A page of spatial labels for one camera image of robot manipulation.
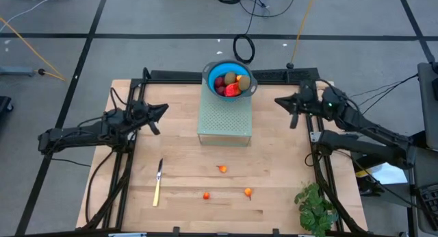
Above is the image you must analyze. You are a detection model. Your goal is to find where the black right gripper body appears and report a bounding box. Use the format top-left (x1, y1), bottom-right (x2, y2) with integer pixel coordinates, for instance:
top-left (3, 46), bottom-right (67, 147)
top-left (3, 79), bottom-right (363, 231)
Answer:
top-left (298, 97), bottom-right (323, 115)

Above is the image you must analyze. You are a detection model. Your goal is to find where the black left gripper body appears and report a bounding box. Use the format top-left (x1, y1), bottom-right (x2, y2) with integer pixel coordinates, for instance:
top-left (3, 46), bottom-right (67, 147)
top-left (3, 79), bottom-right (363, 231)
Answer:
top-left (129, 112), bottom-right (152, 127)

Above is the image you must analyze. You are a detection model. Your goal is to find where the teal collapsible bowl grey rim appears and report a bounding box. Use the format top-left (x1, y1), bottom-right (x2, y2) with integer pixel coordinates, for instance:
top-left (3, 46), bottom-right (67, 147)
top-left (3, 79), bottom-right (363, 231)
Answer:
top-left (201, 60), bottom-right (259, 103)

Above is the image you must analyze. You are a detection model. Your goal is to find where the pale green perforated metal shelf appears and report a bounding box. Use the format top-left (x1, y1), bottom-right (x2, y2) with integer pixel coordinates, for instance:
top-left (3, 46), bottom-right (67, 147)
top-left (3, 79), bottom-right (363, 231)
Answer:
top-left (196, 82), bottom-right (253, 148)

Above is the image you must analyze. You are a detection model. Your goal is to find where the white paper sheet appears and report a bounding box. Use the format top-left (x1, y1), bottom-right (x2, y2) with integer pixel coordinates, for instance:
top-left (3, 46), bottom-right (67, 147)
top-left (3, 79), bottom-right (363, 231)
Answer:
top-left (355, 160), bottom-right (409, 186)

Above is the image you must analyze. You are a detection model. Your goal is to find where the potted green plant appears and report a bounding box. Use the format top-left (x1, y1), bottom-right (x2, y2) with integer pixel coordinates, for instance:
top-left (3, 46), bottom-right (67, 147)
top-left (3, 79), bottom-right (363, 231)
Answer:
top-left (294, 182), bottom-right (339, 237)

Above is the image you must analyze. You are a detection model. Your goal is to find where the grey desk panel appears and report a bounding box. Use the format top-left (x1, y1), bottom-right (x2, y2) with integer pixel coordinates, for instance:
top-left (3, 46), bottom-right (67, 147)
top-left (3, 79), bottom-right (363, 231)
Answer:
top-left (416, 61), bottom-right (438, 152)

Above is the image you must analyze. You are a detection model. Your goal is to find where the grey metal stand foot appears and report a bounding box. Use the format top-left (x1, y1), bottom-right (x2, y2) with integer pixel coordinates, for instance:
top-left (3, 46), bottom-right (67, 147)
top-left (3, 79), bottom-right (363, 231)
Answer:
top-left (0, 66), bottom-right (36, 77)

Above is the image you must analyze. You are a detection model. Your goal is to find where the black caster base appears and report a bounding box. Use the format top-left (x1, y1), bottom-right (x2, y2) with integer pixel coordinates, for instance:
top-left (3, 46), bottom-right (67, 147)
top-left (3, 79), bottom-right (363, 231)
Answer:
top-left (0, 95), bottom-right (14, 114)

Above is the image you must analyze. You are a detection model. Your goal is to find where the black keyboard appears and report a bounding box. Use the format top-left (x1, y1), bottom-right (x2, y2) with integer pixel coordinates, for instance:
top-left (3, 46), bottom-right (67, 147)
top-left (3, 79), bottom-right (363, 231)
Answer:
top-left (417, 182), bottom-right (438, 214)

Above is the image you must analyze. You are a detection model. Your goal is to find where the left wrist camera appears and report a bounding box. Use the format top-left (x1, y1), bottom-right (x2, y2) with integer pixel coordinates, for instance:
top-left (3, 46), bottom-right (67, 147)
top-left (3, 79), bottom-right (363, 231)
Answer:
top-left (131, 99), bottom-right (149, 115)

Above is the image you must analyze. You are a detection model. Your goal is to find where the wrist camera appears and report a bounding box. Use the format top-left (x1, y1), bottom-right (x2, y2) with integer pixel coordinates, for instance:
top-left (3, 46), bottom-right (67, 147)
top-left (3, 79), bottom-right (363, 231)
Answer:
top-left (131, 99), bottom-right (149, 115)
top-left (299, 83), bottom-right (317, 101)

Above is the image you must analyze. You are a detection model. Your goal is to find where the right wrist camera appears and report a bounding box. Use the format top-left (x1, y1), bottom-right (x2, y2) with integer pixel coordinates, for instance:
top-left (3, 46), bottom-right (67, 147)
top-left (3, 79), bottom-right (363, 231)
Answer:
top-left (299, 83), bottom-right (317, 101)

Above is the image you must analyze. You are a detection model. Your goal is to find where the yellow hanging power cord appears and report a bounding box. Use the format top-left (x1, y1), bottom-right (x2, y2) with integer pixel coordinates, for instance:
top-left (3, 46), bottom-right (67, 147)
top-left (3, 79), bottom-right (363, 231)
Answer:
top-left (286, 0), bottom-right (320, 69)

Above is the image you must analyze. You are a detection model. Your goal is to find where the black hanging cable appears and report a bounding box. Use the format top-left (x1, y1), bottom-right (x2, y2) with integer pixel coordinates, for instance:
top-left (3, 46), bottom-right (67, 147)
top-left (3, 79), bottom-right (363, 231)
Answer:
top-left (232, 0), bottom-right (265, 65)

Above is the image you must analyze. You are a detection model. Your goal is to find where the knife with yellow handle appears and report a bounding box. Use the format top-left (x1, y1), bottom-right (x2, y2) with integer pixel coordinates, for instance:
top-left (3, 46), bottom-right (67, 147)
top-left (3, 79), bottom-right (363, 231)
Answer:
top-left (152, 158), bottom-right (164, 208)

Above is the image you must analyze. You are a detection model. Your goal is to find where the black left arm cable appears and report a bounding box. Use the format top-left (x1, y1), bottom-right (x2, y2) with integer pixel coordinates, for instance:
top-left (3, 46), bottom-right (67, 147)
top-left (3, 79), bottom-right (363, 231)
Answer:
top-left (44, 146), bottom-right (119, 228)

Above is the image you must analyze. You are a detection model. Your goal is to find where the yellow floor cable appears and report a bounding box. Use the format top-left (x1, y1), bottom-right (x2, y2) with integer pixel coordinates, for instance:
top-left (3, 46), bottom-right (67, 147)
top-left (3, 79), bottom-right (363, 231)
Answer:
top-left (0, 16), bottom-right (66, 82)

